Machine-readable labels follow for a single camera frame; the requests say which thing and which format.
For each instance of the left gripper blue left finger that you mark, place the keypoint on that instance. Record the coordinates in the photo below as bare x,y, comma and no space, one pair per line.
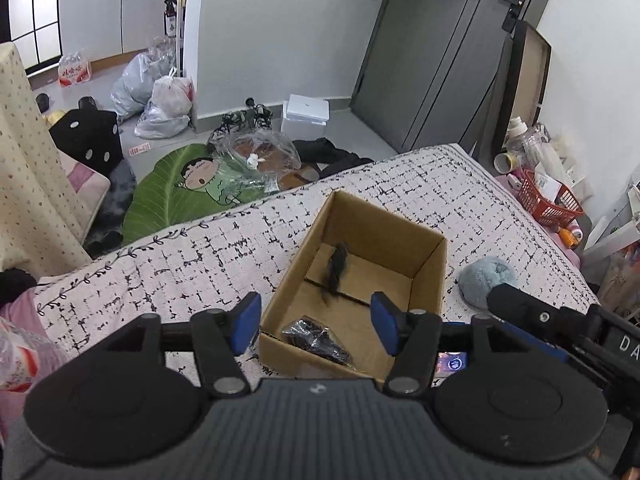
218,337

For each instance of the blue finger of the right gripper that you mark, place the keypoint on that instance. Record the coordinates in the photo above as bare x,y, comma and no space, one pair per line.
534,316

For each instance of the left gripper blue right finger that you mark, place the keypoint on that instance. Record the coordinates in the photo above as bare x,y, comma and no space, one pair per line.
411,338

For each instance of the blue fluffy plush ball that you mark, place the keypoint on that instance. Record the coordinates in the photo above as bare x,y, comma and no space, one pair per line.
479,278

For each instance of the black item in plastic bag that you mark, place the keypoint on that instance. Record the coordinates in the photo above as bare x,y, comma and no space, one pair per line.
316,338

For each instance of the brown cardboard box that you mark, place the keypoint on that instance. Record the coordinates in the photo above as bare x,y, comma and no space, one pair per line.
350,289

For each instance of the black beaded scrunchie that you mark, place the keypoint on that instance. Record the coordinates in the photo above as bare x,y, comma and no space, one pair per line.
334,270

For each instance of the red plastic basket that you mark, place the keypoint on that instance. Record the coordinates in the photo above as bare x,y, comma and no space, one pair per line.
559,211

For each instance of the green leaf cartoon rug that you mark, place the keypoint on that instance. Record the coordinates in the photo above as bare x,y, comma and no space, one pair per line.
188,184

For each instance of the clear plastic bottle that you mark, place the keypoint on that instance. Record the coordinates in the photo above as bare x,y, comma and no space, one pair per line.
525,142

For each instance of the clear crumpled plastic bag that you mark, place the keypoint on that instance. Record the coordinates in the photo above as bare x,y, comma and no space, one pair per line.
262,157

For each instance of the cream dotted cloth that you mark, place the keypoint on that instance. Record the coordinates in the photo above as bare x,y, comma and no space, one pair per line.
42,218

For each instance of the brown framed board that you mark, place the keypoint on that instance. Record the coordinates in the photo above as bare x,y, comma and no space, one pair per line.
517,91

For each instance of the white plastic shopping bag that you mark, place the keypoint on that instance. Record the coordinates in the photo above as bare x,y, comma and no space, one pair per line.
169,108

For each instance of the white foam box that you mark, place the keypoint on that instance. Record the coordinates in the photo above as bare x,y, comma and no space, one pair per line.
305,118

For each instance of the dark grey door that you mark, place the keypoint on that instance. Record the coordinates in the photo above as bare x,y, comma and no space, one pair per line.
432,66

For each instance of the grey garbage bag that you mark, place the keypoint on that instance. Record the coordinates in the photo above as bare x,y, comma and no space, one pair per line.
131,92

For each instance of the water bottle pack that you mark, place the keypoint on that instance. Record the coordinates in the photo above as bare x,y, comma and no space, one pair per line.
73,69

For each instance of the white cabinet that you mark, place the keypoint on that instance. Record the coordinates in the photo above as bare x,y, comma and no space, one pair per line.
99,29

